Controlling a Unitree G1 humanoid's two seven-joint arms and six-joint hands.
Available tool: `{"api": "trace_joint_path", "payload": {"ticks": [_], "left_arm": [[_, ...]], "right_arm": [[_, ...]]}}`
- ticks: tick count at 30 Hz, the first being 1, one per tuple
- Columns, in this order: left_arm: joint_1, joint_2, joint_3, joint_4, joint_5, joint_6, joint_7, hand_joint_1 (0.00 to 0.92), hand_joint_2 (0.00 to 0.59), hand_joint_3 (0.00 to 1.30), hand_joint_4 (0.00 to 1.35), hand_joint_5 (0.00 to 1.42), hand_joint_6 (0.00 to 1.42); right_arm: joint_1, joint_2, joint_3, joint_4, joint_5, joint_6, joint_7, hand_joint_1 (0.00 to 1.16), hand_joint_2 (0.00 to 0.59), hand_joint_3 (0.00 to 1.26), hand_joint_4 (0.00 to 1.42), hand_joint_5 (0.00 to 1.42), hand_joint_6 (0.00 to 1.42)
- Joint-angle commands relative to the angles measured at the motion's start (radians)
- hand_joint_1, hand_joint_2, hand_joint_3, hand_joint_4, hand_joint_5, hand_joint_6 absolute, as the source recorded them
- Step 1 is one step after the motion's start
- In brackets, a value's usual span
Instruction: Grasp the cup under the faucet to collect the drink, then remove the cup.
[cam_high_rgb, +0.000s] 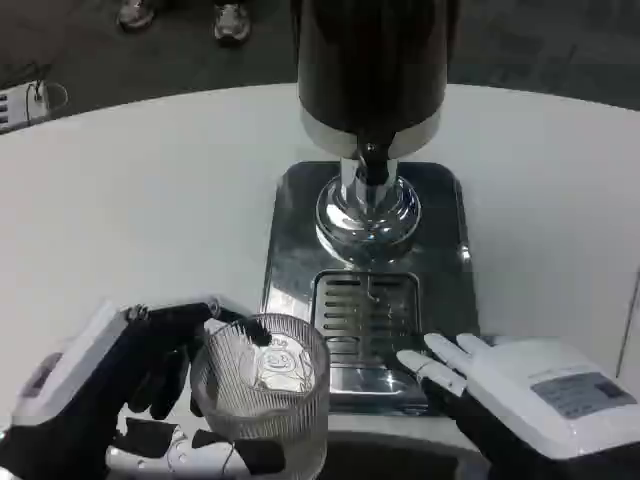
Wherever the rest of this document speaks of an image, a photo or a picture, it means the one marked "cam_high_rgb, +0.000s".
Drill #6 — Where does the person's shoe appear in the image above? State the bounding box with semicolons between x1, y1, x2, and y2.
117;0;156;30
214;2;250;43

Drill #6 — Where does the white power strip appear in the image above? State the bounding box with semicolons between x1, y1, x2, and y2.
0;81;51;132

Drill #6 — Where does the steel drip tray with grid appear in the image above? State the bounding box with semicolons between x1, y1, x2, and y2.
258;160;482;415

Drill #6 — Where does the clear ribbed glass cup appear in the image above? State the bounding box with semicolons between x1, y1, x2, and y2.
189;313;331;480

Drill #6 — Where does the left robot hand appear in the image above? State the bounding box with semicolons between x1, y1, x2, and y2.
0;295;288;480

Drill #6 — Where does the black drink dispenser with tap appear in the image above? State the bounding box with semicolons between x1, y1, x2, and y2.
291;0;461;265

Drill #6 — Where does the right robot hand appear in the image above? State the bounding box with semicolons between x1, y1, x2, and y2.
396;332;640;480

